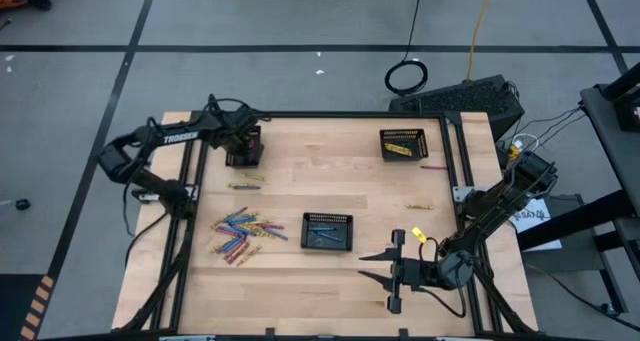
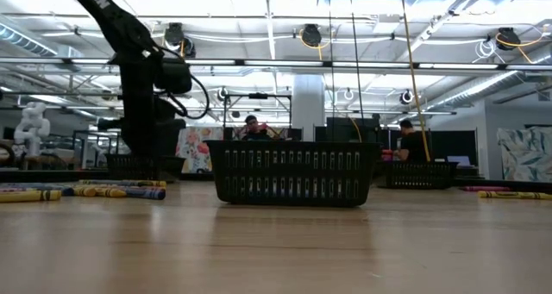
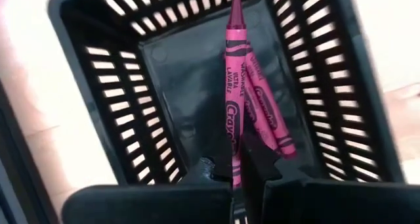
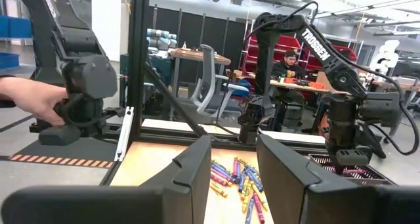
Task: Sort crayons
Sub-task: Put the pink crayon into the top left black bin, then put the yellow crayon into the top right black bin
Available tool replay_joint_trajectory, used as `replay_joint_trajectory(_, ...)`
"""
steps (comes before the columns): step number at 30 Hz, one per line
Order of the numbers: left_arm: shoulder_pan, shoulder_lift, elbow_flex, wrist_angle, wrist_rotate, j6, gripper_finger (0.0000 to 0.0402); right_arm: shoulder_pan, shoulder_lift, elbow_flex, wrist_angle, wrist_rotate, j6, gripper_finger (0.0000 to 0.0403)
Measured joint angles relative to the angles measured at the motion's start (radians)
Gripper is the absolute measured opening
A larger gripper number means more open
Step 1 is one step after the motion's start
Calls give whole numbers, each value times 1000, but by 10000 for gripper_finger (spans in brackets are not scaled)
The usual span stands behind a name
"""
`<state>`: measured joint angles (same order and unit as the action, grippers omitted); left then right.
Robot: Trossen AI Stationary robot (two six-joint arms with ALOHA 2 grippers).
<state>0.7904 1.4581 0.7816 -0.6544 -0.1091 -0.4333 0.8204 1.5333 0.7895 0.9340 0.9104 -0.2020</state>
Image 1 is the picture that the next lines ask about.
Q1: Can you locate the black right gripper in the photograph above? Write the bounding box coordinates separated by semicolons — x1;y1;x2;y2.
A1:
357;228;442;316

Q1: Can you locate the black plastic mesh basket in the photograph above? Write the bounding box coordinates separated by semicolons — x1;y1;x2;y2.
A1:
223;125;265;171
299;211;355;253
379;127;430;163

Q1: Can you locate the white printed paper sheet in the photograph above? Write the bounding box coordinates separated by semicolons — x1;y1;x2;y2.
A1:
509;196;564;253

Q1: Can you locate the black equipment stand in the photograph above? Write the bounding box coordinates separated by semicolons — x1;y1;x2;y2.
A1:
516;60;640;332

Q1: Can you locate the black coiled cable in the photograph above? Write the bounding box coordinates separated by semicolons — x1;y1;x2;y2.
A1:
383;0;430;97

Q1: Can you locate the white cable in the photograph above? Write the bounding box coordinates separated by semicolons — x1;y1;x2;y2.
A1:
509;132;541;152

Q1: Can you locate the black floor cable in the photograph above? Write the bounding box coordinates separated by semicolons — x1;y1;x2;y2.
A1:
523;261;640;332

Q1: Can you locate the yellow hanging cable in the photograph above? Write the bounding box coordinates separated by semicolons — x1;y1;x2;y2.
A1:
465;0;498;81

